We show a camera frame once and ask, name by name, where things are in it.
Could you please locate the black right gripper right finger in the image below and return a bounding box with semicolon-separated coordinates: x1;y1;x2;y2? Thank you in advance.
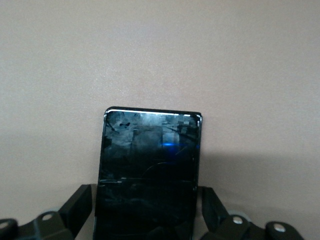
199;186;305;240

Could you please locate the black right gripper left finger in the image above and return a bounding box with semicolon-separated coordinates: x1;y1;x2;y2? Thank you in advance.
0;184;94;240

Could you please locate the long black smartphone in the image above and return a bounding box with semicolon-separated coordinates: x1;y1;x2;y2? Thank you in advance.
92;106;204;240

